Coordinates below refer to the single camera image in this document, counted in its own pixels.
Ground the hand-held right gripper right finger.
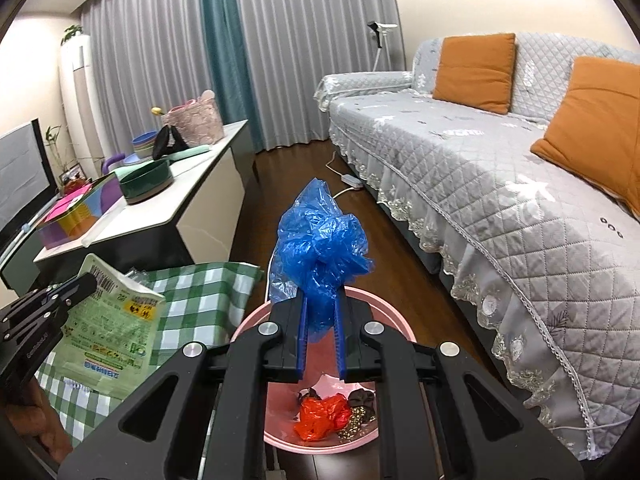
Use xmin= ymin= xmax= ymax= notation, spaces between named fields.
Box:
xmin=334 ymin=294 xmax=585 ymax=480

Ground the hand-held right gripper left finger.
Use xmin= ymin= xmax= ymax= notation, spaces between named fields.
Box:
xmin=57 ymin=294 xmax=307 ymax=480

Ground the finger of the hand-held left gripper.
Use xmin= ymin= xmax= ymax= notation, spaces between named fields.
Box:
xmin=0 ymin=272 xmax=99 ymax=341

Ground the green tissue packet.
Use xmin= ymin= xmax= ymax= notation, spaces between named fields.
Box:
xmin=50 ymin=253 xmax=167 ymax=402

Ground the pink plastic basin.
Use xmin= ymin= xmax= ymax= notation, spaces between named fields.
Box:
xmin=231 ymin=287 xmax=417 ymax=456

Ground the red plastic bag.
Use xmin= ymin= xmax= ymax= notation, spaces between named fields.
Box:
xmin=294 ymin=394 xmax=352 ymax=442

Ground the dark floral cloth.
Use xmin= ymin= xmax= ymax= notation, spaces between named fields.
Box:
xmin=335 ymin=407 xmax=377 ymax=438

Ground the blue plastic bag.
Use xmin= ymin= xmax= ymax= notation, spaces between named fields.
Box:
xmin=267 ymin=177 xmax=376 ymax=346

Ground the person's left hand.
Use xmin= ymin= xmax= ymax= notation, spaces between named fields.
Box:
xmin=4 ymin=374 xmax=74 ymax=462

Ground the dark television cabinet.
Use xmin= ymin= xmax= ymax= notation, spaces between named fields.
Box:
xmin=0 ymin=205 xmax=53 ymax=306

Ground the colourful rectangular box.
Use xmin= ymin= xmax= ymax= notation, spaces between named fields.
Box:
xmin=35 ymin=174 xmax=121 ymax=250

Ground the flat screen television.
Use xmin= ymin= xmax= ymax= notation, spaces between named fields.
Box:
xmin=0 ymin=119 xmax=58 ymax=241

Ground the white top dark cabinet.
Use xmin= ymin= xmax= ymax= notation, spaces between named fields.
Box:
xmin=32 ymin=119 xmax=258 ymax=281

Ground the dark green round bowl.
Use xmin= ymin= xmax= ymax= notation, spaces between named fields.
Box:
xmin=114 ymin=158 xmax=175 ymax=205

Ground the bamboo plant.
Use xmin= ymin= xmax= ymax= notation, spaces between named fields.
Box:
xmin=44 ymin=125 xmax=68 ymax=176

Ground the stack of coloured bowls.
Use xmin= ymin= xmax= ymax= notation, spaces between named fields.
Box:
xmin=131 ymin=131 xmax=161 ymax=158

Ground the black hat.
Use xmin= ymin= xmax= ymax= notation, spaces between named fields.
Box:
xmin=151 ymin=125 xmax=191 ymax=162

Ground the standing air conditioner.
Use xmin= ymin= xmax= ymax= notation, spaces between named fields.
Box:
xmin=59 ymin=35 xmax=106 ymax=181

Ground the mint green flat tray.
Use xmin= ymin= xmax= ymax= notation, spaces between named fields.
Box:
xmin=167 ymin=145 xmax=213 ymax=161

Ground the grey quilted sofa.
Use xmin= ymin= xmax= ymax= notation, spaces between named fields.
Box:
xmin=314 ymin=31 xmax=640 ymax=461

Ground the pink lace basket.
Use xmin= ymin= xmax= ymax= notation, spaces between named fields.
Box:
xmin=161 ymin=91 xmax=225 ymax=146

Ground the grey curtain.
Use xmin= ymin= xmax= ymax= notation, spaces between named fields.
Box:
xmin=80 ymin=0 xmax=221 ymax=141
xmin=232 ymin=0 xmax=406 ymax=151

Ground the teal curtain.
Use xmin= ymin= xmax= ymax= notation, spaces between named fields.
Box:
xmin=200 ymin=0 xmax=261 ymax=153

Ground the orange cushion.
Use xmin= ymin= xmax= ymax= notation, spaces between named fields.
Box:
xmin=432 ymin=33 xmax=517 ymax=116
xmin=530 ymin=56 xmax=640 ymax=221

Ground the white floor lamp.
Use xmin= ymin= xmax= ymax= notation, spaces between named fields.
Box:
xmin=367 ymin=21 xmax=399 ymax=73

